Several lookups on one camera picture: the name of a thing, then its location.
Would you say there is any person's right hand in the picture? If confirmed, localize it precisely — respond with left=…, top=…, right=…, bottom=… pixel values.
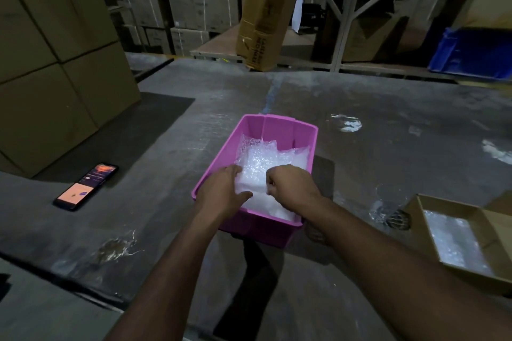
left=266, top=164, right=325, bottom=214

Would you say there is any person's left hand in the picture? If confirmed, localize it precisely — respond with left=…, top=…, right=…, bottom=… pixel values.
left=195, top=164, right=254, bottom=221

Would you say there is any clear bubble wrap sheet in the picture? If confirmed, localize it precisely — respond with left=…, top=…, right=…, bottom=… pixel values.
left=234, top=135, right=311, bottom=222

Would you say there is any person's right forearm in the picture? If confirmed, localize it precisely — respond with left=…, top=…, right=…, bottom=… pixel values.
left=304, top=197, right=512, bottom=341

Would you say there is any person's left forearm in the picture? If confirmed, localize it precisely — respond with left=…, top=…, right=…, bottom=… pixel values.
left=103, top=209, right=225, bottom=341

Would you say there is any pink plastic bin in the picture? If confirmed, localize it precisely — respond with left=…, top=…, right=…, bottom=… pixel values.
left=191, top=114, right=319, bottom=249

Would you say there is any person's foot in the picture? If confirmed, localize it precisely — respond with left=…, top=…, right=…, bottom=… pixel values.
left=305, top=222, right=329, bottom=246

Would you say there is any clear plastic scrap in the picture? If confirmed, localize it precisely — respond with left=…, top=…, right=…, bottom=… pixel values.
left=369, top=184, right=412, bottom=231

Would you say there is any black smartphone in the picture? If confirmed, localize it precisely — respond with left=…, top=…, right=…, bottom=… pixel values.
left=53, top=163, right=120, bottom=212

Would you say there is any brown cardboard box under rack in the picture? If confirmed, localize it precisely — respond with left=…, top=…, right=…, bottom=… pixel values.
left=343, top=13, right=405, bottom=63

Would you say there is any long narrow cardboard box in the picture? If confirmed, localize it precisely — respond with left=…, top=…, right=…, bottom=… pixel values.
left=235, top=0, right=311, bottom=73

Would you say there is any bubble wrap lining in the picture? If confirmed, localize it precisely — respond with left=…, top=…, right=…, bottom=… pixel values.
left=423, top=210, right=494, bottom=276

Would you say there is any open small cardboard box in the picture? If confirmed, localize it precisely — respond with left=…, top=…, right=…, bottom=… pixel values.
left=402, top=192, right=512, bottom=296

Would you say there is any blue plastic crate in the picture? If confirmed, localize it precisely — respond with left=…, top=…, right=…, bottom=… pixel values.
left=427, top=27, right=512, bottom=81

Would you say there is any stack of strapped cardboard cartons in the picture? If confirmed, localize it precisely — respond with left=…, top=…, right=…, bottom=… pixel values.
left=86, top=0, right=253, bottom=58

